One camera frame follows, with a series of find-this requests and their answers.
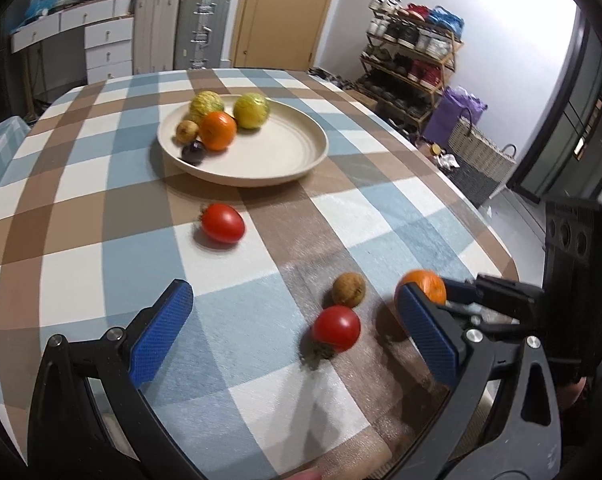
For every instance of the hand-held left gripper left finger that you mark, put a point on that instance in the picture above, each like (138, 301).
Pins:
(161, 330)

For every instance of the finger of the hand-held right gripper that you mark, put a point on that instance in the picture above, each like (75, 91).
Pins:
(496, 324)
(501, 292)

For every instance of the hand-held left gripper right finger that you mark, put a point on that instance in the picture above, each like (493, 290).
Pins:
(428, 332)

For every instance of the orange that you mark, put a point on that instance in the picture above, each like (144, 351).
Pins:
(428, 282)
(218, 131)

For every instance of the walnut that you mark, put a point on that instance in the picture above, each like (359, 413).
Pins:
(348, 288)

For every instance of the red tomato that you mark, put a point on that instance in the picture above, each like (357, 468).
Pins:
(222, 222)
(336, 328)

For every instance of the dark purple plum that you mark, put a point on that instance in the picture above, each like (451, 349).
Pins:
(193, 152)

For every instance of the small brown round fruit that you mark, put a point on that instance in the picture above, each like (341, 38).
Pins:
(187, 131)

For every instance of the cream round plate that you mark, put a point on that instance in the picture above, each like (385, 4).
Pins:
(281, 150)

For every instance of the green mottled round fruit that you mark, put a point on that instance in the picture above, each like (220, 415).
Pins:
(206, 106)

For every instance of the yellow-green round fruit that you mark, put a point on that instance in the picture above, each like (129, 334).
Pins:
(251, 110)

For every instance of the person's right hand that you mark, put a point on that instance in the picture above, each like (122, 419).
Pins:
(571, 392)

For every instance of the checked tablecloth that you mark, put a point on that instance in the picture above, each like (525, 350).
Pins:
(106, 210)

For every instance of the woven basket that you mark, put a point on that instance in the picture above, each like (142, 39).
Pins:
(481, 160)

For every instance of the purple bag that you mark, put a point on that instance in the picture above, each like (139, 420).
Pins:
(451, 110)

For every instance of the wooden shoe rack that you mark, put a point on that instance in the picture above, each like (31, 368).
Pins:
(451, 60)

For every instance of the rows of racked shoes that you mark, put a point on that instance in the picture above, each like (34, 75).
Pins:
(406, 45)

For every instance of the scattered sneakers group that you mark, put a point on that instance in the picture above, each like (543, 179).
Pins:
(331, 79)

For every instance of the white desk with drawers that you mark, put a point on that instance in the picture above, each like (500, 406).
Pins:
(108, 45)

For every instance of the white suitcase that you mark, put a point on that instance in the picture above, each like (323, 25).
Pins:
(156, 30)

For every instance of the silver suitcase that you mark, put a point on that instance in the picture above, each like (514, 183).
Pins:
(203, 30)

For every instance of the tan wooden door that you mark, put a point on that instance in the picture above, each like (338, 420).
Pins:
(281, 10)

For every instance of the blue plastic bag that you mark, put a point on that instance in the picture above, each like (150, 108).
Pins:
(41, 7)

